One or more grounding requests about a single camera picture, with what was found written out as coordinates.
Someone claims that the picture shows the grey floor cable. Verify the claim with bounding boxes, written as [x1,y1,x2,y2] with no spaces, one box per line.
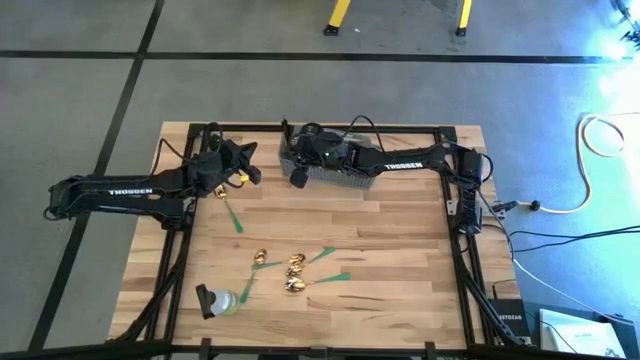
[492,189,624,324]

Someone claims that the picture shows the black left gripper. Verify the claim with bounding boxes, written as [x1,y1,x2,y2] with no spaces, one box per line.
[192,137,264,199]

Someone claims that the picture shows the pile of gold spoons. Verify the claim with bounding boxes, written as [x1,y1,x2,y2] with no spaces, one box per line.
[284,272,352,294]

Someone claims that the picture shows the yellow step ladder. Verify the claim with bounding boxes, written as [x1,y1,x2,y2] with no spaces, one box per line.
[322,0,474,38]

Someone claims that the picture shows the white floor cable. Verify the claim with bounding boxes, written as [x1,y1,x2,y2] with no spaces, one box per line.
[517,111,640,216]

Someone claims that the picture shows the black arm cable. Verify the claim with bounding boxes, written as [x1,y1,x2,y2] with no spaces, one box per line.
[151,121,225,167]
[343,113,387,152]

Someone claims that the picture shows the black network switch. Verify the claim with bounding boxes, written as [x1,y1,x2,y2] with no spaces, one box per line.
[487,297,532,339]

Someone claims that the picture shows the grey plastic cutlery basket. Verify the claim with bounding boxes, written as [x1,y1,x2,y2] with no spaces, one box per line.
[277,124,381,191]

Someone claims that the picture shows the black floor cable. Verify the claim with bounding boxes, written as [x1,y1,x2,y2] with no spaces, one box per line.
[508,223,640,255]

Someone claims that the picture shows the black stand legs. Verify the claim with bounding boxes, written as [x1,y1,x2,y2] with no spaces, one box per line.
[609,0,640,52]

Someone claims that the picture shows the white paper box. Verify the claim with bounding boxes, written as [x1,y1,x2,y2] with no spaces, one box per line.
[537,307,627,359]

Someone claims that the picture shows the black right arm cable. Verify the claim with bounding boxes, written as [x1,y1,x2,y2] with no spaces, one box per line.
[343,113,387,152]

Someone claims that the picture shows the black metal rig frame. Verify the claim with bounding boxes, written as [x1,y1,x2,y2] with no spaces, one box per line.
[105,122,532,360]

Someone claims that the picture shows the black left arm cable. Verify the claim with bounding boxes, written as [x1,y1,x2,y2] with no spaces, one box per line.
[151,121,225,167]

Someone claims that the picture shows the clear bottle black sprayer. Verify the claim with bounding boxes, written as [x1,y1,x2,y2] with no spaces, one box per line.
[194,282,241,322]

